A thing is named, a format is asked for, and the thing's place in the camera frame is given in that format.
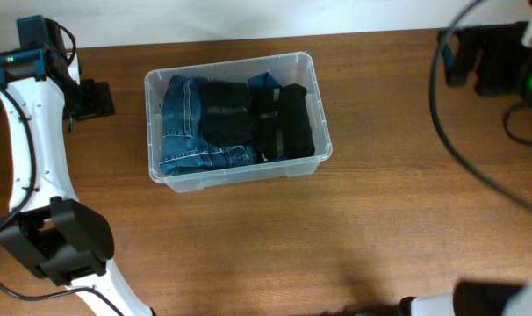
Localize dark blue jeans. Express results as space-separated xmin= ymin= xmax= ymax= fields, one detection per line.
xmin=159 ymin=75 xmax=255 ymax=176

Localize clear plastic storage bin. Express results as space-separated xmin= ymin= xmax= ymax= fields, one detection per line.
xmin=144 ymin=52 xmax=333 ymax=193

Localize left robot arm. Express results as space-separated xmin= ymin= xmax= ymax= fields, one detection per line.
xmin=0 ymin=44 xmax=154 ymax=315

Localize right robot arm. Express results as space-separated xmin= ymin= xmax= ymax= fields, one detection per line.
xmin=399 ymin=22 xmax=532 ymax=316

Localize blue shirt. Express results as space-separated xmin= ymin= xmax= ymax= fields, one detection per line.
xmin=248 ymin=72 xmax=282 ymax=89

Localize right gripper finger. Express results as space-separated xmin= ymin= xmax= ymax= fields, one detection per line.
xmin=475 ymin=22 xmax=528 ymax=97
xmin=442 ymin=27 xmax=485 ymax=87

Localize black garment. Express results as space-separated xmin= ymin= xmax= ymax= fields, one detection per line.
xmin=254 ymin=83 xmax=315 ymax=162
xmin=198 ymin=81 xmax=255 ymax=147

